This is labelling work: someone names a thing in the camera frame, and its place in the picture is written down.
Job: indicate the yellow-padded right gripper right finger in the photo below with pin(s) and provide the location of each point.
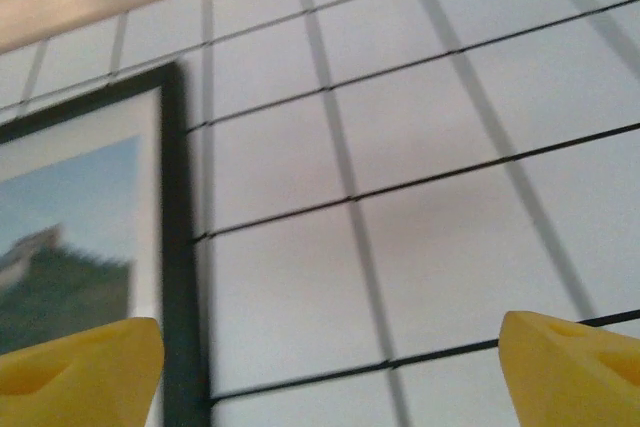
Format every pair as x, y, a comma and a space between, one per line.
570, 377

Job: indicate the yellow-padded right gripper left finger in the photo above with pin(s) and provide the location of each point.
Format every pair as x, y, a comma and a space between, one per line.
90, 377

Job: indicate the black picture frame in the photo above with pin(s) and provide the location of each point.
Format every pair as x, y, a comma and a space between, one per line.
180, 247

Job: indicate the landscape photo with white border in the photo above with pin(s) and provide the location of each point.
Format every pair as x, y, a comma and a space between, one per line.
75, 197

